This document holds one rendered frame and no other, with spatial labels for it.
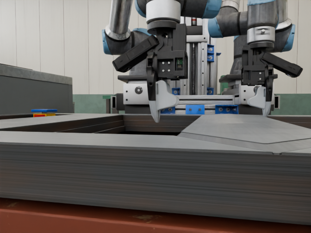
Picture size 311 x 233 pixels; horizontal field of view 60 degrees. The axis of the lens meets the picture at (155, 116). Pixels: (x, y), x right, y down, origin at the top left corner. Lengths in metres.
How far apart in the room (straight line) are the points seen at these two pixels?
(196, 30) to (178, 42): 0.85
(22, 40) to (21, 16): 0.94
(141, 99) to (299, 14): 11.04
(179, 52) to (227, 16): 0.44
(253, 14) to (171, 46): 0.33
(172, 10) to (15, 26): 12.32
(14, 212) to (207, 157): 0.19
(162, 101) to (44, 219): 0.37
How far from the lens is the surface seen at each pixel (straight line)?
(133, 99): 1.16
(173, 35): 0.59
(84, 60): 11.33
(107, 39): 1.30
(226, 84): 10.12
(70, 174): 0.26
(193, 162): 0.22
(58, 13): 12.14
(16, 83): 1.20
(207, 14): 0.77
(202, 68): 1.40
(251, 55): 0.84
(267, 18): 0.85
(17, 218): 0.31
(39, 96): 1.31
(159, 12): 0.59
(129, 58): 0.61
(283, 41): 1.34
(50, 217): 0.28
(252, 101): 0.82
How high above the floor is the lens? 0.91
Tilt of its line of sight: 3 degrees down
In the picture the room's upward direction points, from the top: straight up
